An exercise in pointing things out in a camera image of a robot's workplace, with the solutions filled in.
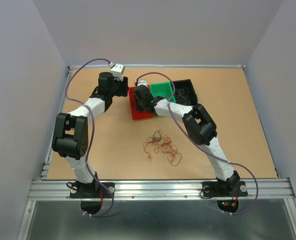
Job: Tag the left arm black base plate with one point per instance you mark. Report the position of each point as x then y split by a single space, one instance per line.
92 190

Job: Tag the green plastic bin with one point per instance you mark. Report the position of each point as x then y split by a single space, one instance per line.
163 89

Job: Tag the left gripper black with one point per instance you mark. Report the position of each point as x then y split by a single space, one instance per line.
123 87

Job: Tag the red plastic bin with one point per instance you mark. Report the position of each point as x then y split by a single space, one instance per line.
137 112

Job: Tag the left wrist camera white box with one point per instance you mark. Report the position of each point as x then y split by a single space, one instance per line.
117 70

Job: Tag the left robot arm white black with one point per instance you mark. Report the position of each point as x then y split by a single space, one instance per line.
71 139

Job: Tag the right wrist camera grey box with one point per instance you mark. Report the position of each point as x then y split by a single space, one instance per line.
141 82

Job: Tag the black plastic bin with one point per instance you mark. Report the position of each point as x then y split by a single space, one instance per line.
185 93

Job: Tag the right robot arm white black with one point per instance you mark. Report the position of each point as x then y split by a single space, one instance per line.
200 128

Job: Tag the aluminium mounting rail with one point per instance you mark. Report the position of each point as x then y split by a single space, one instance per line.
149 190

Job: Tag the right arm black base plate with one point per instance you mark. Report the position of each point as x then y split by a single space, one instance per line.
214 189

